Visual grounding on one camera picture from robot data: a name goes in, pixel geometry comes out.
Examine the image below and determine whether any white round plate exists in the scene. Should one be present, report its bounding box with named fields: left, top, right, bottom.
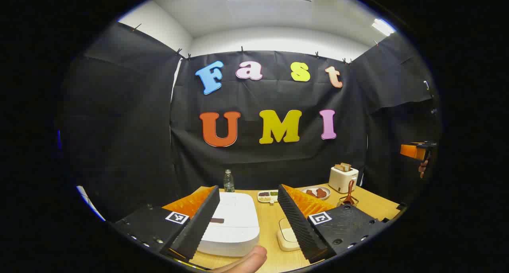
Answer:
left=300, top=185, right=331, bottom=201

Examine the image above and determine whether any white divided bean dish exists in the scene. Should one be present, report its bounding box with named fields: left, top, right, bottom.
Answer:
left=257, top=190, right=279, bottom=204

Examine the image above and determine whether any brown wooden spoon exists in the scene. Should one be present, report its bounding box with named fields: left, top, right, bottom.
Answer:
left=344, top=179, right=356, bottom=205

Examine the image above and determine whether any white toaster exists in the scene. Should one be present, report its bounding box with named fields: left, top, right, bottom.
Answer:
left=328, top=166, right=359, bottom=194

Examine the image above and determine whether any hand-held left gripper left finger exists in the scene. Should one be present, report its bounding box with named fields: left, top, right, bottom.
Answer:
left=113, top=185, right=220, bottom=261

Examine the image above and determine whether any cream rice container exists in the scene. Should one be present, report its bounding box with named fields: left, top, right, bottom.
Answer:
left=277, top=217, right=301, bottom=252

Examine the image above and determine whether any clear plastic water bottle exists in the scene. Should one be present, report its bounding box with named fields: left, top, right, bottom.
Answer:
left=223, top=169, right=235, bottom=193

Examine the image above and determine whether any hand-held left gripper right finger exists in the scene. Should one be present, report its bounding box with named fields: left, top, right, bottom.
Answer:
left=277, top=184, right=389, bottom=264

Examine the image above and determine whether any black backdrop cloth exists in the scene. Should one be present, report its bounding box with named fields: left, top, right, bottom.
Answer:
left=60, top=21, right=442, bottom=222

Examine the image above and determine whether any white rice cooker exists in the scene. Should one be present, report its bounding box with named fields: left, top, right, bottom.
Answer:
left=197, top=192, right=260, bottom=257

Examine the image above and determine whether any small ceiling light panel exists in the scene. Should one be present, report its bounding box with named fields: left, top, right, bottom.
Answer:
left=372, top=18, right=396, bottom=37

